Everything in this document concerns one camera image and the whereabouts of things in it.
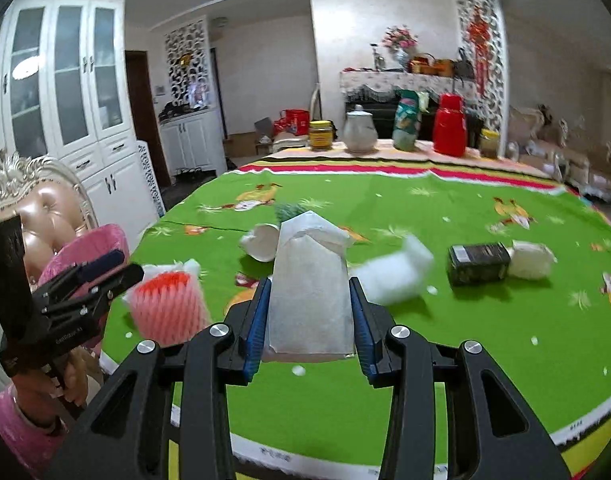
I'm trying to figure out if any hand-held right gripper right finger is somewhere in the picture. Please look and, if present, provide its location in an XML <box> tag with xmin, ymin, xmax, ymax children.
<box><xmin>349</xmin><ymin>276</ymin><xmax>573</xmax><ymax>480</ymax></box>

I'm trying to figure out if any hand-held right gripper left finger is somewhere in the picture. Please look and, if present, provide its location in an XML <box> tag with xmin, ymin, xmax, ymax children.
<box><xmin>43</xmin><ymin>277</ymin><xmax>274</xmax><ymax>480</ymax></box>

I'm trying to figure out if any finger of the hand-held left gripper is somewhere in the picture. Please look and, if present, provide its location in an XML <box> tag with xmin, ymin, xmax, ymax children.
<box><xmin>40</xmin><ymin>262</ymin><xmax>145</xmax><ymax>318</ymax></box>
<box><xmin>33</xmin><ymin>249</ymin><xmax>126</xmax><ymax>301</ymax></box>

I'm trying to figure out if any pink foam fruit net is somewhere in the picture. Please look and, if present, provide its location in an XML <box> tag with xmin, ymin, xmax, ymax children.
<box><xmin>123</xmin><ymin>269</ymin><xmax>212</xmax><ymax>347</ymax></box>

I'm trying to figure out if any white paper bag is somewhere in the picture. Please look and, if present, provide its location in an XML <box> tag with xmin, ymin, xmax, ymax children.
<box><xmin>262</xmin><ymin>210</ymin><xmax>356</xmax><ymax>363</ymax></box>

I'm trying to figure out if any person's left forearm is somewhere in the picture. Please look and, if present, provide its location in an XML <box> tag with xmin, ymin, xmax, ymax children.
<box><xmin>0</xmin><ymin>390</ymin><xmax>81</xmax><ymax>479</ymax></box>

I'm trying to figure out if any person's left hand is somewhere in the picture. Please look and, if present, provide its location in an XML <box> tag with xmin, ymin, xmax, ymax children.
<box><xmin>13</xmin><ymin>350</ymin><xmax>92</xmax><ymax>429</ymax></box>

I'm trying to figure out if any white foam block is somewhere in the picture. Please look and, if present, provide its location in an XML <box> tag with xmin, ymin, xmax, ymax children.
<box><xmin>355</xmin><ymin>234</ymin><xmax>435</xmax><ymax>306</ymax></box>

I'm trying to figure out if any ornate tufted dining chair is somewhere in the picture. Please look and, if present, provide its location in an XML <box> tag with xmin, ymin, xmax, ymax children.
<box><xmin>0</xmin><ymin>152</ymin><xmax>99</xmax><ymax>281</ymax></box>

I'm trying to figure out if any crushed paper cup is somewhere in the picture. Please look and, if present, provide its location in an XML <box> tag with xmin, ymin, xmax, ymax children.
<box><xmin>239</xmin><ymin>223</ymin><xmax>280</xmax><ymax>262</ymax></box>

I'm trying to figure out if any white carved panel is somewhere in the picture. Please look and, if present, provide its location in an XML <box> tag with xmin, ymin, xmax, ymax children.
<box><xmin>136</xmin><ymin>140</ymin><xmax>166</xmax><ymax>218</ymax></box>

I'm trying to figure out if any green printed tablecloth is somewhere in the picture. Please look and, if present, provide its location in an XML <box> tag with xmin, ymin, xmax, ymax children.
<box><xmin>100</xmin><ymin>167</ymin><xmax>611</xmax><ymax>463</ymax></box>

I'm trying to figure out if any black box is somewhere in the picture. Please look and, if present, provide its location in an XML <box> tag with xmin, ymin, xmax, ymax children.
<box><xmin>448</xmin><ymin>242</ymin><xmax>511</xmax><ymax>287</ymax></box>

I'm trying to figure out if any white low cabinet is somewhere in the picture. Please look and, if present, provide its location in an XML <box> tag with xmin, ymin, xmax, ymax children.
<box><xmin>160</xmin><ymin>109</ymin><xmax>227</xmax><ymax>178</ymax></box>

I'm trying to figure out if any dark wooden door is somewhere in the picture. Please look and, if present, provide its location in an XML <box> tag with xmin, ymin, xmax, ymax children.
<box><xmin>126</xmin><ymin>51</ymin><xmax>161</xmax><ymax>163</ymax></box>

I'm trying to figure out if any tall white cabinet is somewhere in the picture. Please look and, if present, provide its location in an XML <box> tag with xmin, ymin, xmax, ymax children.
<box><xmin>0</xmin><ymin>2</ymin><xmax>159</xmax><ymax>221</ymax></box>

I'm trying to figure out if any small white crumpled piece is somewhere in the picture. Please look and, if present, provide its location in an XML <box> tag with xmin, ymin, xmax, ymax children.
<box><xmin>508</xmin><ymin>241</ymin><xmax>557</xmax><ymax>281</ymax></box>

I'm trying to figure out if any cardboard box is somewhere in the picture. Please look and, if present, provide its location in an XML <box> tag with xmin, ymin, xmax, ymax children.
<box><xmin>223</xmin><ymin>117</ymin><xmax>276</xmax><ymax>156</ymax></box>

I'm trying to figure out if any white ceramic teapot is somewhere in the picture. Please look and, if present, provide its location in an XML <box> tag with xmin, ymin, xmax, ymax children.
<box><xmin>342</xmin><ymin>105</ymin><xmax>379</xmax><ymax>153</ymax></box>

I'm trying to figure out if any yellow lidded jar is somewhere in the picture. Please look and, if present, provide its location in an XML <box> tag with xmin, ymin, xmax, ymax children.
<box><xmin>308</xmin><ymin>120</ymin><xmax>333</xmax><ymax>151</ymax></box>

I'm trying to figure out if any red gift box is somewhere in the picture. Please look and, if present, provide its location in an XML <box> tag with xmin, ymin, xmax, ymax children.
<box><xmin>284</xmin><ymin>109</ymin><xmax>310</xmax><ymax>136</ymax></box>

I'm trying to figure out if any green snack bag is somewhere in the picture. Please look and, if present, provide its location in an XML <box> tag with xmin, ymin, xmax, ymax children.
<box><xmin>393</xmin><ymin>90</ymin><xmax>420</xmax><ymax>151</ymax></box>

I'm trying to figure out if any white lattice screen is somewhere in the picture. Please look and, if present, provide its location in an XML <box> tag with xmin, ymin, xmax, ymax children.
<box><xmin>455</xmin><ymin>0</ymin><xmax>509</xmax><ymax>131</ymax></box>
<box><xmin>164</xmin><ymin>20</ymin><xmax>210</xmax><ymax>111</ymax></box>

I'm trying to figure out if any black piano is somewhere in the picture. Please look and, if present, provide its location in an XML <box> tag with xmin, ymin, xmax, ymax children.
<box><xmin>345</xmin><ymin>99</ymin><xmax>486</xmax><ymax>142</ymax></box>

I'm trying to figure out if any red thermos jug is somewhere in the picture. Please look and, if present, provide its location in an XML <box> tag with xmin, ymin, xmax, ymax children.
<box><xmin>433</xmin><ymin>94</ymin><xmax>469</xmax><ymax>157</ymax></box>

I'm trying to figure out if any glass jar yellow lid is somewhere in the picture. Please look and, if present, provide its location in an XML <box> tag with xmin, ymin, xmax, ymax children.
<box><xmin>479</xmin><ymin>130</ymin><xmax>500</xmax><ymax>158</ymax></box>

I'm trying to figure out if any lace fringed cover cloth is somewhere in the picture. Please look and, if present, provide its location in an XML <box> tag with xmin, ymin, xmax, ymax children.
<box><xmin>339</xmin><ymin>70</ymin><xmax>479</xmax><ymax>106</ymax></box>

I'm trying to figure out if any cream ornate armchair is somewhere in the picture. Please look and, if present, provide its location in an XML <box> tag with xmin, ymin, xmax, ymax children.
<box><xmin>508</xmin><ymin>105</ymin><xmax>549</xmax><ymax>161</ymax></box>

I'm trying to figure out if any cream ornate sofa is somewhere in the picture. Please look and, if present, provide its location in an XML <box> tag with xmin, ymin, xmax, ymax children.
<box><xmin>548</xmin><ymin>120</ymin><xmax>611</xmax><ymax>201</ymax></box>

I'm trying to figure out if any black handbag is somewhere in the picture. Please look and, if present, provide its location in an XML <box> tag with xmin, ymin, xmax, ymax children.
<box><xmin>455</xmin><ymin>49</ymin><xmax>476</xmax><ymax>80</ymax></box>

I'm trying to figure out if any blue white flower vase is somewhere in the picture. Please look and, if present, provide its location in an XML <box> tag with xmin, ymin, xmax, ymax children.
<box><xmin>382</xmin><ymin>25</ymin><xmax>419</xmax><ymax>68</ymax></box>

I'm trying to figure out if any red knot ornament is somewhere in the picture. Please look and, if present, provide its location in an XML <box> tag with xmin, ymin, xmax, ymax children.
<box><xmin>466</xmin><ymin>7</ymin><xmax>491</xmax><ymax>96</ymax></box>

